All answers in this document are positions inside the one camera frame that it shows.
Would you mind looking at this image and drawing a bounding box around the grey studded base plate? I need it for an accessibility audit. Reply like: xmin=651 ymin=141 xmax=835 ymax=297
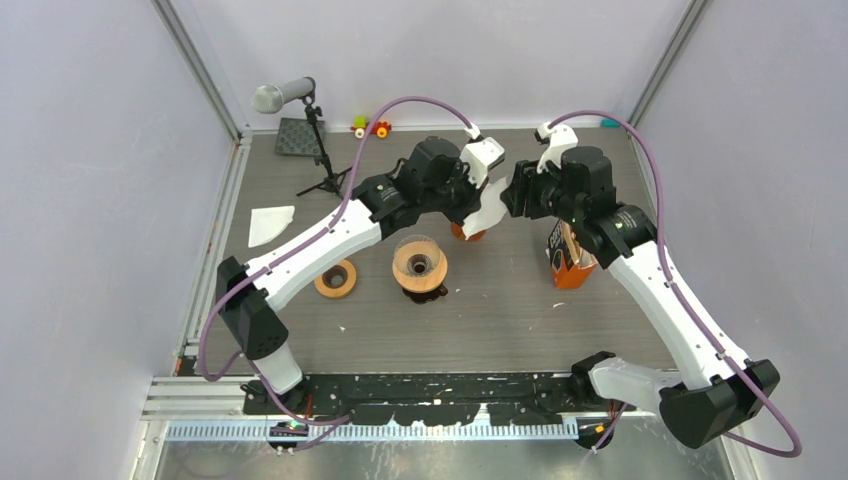
xmin=274 ymin=117 xmax=321 ymax=158

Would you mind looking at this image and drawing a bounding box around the toy brick car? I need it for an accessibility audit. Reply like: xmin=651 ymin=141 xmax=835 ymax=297
xmin=349 ymin=116 xmax=393 ymax=139

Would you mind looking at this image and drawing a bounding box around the small wooden ring holder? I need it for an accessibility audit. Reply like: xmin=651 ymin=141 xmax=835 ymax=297
xmin=313 ymin=259 xmax=358 ymax=299

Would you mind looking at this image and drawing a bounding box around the grey microphone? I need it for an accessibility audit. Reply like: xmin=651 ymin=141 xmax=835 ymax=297
xmin=251 ymin=76 xmax=316 ymax=114

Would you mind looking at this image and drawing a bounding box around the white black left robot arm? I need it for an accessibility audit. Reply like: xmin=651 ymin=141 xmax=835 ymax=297
xmin=215 ymin=136 xmax=505 ymax=414

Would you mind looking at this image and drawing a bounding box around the white paper sheet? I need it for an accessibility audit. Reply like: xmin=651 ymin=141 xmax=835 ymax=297
xmin=247 ymin=205 xmax=296 ymax=248

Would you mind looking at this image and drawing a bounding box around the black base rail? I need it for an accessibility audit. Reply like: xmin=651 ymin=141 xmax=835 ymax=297
xmin=240 ymin=373 xmax=622 ymax=427

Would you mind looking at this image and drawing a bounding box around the dark brown dripper cup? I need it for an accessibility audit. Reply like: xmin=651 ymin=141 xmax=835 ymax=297
xmin=402 ymin=284 xmax=449 ymax=304

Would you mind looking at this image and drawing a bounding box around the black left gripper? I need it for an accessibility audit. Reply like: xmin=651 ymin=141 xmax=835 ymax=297
xmin=422 ymin=162 xmax=490 ymax=229

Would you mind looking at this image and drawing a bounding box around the large wooden ring holder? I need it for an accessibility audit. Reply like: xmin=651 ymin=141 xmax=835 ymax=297
xmin=392 ymin=250 xmax=448 ymax=292

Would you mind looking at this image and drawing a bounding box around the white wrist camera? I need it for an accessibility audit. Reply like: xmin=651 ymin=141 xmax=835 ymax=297
xmin=535 ymin=122 xmax=579 ymax=174
xmin=459 ymin=134 xmax=506 ymax=190

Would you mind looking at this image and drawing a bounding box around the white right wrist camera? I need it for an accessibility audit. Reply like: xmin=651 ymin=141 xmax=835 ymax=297
xmin=535 ymin=122 xmax=579 ymax=174

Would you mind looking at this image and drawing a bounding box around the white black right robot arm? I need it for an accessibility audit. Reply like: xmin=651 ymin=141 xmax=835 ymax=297
xmin=501 ymin=147 xmax=781 ymax=449

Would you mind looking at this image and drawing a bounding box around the amber glass carafe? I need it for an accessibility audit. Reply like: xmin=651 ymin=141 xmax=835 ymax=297
xmin=450 ymin=223 xmax=486 ymax=242

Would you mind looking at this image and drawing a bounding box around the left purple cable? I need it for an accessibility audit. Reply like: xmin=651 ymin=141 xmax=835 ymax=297
xmin=196 ymin=95 xmax=480 ymax=425

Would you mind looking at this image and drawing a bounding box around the clear glass dripper cone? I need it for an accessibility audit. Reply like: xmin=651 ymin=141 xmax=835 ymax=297
xmin=393 ymin=235 xmax=442 ymax=277

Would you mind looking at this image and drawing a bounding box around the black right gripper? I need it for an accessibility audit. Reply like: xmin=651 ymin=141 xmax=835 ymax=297
xmin=499 ymin=154 xmax=582 ymax=226

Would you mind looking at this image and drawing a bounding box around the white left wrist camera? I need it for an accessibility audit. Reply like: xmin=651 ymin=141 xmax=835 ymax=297
xmin=459 ymin=134 xmax=506 ymax=190

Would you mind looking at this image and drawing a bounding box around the white paper coffee filter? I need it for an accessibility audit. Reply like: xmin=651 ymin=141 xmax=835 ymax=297
xmin=461 ymin=177 xmax=508 ymax=238

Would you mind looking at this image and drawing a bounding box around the orange coffee filter box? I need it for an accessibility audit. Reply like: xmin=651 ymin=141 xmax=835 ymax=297
xmin=545 ymin=220 xmax=598 ymax=290

